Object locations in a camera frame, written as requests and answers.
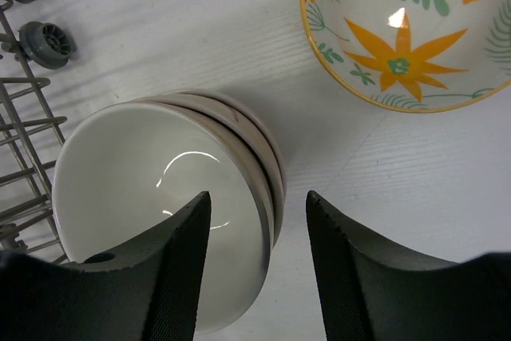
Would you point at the beige floral bowl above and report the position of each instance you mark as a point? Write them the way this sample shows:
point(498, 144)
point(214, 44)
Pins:
point(98, 203)
point(263, 133)
point(201, 143)

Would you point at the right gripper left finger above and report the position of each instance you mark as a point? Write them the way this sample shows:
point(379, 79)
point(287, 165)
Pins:
point(144, 289)

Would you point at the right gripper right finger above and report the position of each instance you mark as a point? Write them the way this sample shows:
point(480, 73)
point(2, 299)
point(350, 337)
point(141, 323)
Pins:
point(372, 288)

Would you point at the grey wire dish rack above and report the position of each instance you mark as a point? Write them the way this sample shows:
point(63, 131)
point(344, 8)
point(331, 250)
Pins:
point(31, 135)

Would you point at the beige floral bowl back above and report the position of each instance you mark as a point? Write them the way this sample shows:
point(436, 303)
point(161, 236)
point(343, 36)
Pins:
point(98, 203)

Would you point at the white green floral bowl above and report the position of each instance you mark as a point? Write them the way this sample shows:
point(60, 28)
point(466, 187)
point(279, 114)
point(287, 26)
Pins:
point(412, 56)

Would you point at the beige floral bowl front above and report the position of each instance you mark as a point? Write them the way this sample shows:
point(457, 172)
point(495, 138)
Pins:
point(263, 133)

